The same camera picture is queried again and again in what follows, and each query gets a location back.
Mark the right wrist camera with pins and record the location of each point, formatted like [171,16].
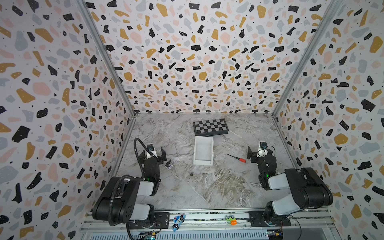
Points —
[263,145]

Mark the small black white clip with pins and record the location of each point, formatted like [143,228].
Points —
[169,164]

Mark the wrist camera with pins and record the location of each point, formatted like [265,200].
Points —
[263,145]
[150,148]

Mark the green orange sticker tag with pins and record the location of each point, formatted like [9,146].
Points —
[231,220]

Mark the red handled screwdriver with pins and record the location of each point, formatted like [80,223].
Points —
[239,159]

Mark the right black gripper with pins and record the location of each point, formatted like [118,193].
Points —
[261,157]

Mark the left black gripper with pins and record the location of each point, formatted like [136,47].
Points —
[152,159]

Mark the blue sticker tag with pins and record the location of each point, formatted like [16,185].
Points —
[178,220]

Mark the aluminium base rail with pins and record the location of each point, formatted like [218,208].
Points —
[305,225]

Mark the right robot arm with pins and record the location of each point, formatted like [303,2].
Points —
[307,189]

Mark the black grey checkerboard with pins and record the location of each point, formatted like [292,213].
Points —
[210,128]

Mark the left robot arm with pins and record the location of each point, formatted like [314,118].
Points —
[118,202]

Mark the white plastic bin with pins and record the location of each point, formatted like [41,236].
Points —
[203,151]

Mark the white vented cable duct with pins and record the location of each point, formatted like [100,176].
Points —
[214,235]

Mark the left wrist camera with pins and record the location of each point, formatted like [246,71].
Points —
[150,148]

